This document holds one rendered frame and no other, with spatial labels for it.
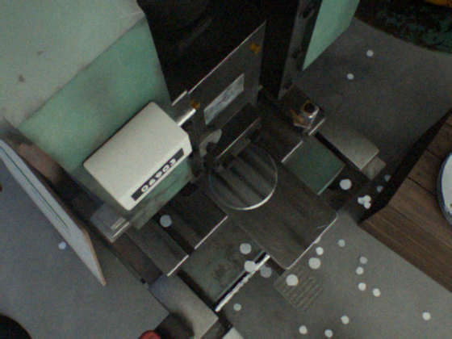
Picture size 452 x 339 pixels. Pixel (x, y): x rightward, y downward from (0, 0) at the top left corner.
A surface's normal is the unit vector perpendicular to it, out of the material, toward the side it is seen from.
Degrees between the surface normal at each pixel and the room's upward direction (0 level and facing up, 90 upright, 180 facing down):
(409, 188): 0
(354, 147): 0
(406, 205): 0
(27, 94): 45
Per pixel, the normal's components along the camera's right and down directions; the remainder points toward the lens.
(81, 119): 0.71, 0.68
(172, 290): -0.01, -0.25
